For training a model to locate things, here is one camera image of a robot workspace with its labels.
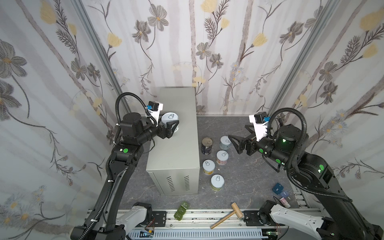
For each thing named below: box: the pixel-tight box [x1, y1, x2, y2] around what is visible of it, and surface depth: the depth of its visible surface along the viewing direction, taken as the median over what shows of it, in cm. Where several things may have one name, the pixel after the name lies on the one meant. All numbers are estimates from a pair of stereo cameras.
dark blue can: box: [201, 137, 214, 155], surface depth 95 cm
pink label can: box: [216, 149, 230, 166], surface depth 93 cm
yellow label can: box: [202, 159, 216, 176], surface depth 90 cm
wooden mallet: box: [210, 202, 244, 230], surface depth 76 cm
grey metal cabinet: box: [146, 87, 200, 196], surface depth 61 cm
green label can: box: [210, 174, 225, 192], surface depth 84 cm
